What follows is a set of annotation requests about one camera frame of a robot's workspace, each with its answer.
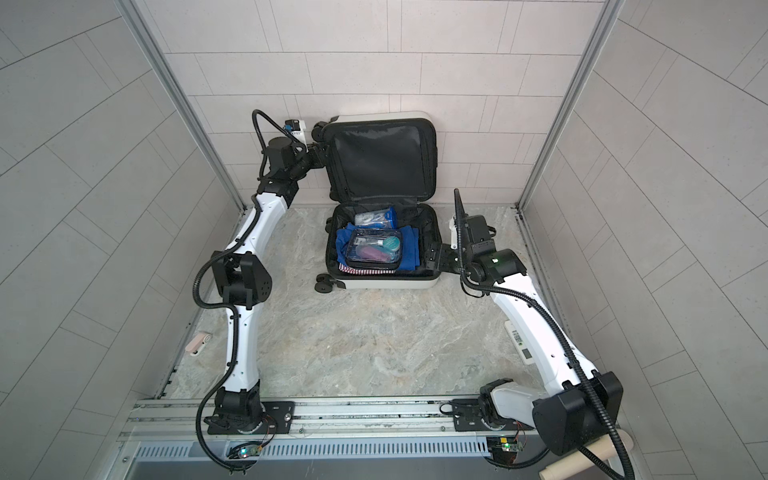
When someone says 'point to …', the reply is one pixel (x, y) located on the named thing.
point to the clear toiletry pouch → (374, 248)
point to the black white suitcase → (382, 178)
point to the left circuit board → (237, 452)
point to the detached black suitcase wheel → (325, 281)
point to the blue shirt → (410, 245)
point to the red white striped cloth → (364, 271)
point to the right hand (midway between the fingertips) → (435, 256)
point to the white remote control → (520, 345)
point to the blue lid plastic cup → (385, 218)
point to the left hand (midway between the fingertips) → (331, 134)
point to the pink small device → (195, 345)
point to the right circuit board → (509, 444)
